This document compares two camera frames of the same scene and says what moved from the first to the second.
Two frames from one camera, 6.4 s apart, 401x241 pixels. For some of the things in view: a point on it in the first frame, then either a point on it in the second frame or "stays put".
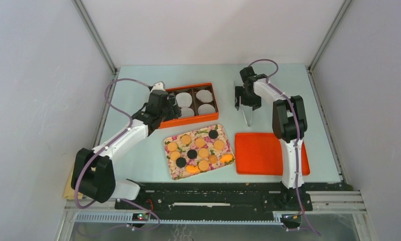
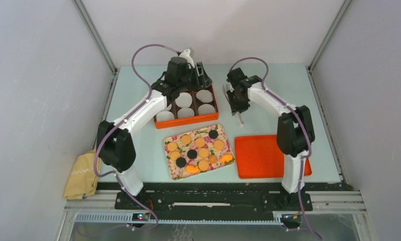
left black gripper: (175, 111) → (203, 80)
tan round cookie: (185, 139) stays put
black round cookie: (191, 154) stays put
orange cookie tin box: (198, 105) stays put
